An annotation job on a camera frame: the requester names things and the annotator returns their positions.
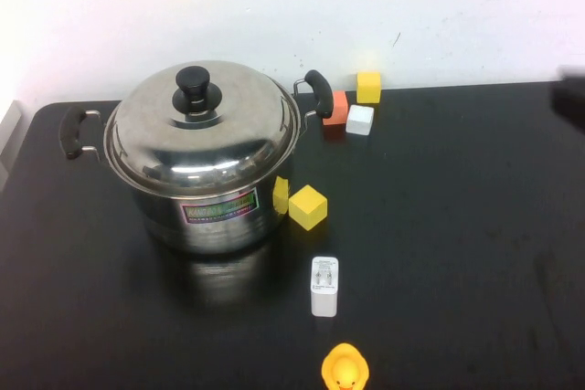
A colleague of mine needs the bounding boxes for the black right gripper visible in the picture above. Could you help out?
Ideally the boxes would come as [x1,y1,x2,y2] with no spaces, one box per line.
[551,65,585,136]

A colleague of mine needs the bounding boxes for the steel pot lid black knob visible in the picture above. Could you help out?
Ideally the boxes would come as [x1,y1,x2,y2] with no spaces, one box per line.
[105,59,303,197]

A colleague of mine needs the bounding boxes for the yellow wooden cube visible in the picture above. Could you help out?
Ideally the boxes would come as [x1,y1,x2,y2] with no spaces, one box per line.
[356,70,383,105]
[288,184,329,231]

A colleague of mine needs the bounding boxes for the white wooden cube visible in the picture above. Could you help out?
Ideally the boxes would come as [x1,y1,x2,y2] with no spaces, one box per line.
[345,104,376,137]

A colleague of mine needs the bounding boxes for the orange wooden cube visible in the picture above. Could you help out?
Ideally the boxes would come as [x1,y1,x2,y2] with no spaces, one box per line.
[322,90,350,128]

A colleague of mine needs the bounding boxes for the white USB charger plug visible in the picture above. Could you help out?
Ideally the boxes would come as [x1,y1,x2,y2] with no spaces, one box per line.
[310,255,340,319]

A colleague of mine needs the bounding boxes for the yellow rubber duck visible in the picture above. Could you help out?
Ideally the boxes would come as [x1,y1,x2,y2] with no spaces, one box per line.
[320,342,371,390]

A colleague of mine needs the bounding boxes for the stainless steel pot black handles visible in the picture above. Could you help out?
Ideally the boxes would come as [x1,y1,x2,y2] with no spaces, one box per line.
[58,69,334,257]

